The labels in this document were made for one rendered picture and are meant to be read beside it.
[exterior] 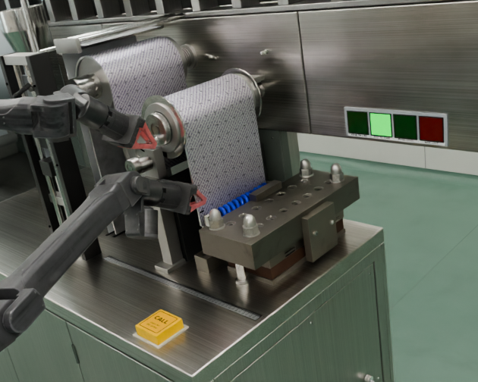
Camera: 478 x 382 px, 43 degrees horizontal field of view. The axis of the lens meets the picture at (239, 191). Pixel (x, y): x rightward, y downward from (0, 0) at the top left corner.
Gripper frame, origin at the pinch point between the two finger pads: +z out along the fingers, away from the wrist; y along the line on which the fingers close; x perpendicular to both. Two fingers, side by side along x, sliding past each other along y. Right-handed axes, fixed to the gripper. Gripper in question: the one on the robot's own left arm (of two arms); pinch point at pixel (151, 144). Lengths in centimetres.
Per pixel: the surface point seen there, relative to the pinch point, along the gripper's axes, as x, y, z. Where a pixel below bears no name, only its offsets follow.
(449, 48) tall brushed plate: 34, 52, 20
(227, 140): 8.3, 6.0, 16.0
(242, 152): 7.6, 5.9, 22.0
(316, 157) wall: 88, -172, 279
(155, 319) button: -34.8, 14.7, 5.9
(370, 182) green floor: 71, -111, 266
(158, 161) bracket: -2.4, -1.2, 4.4
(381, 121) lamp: 22, 36, 30
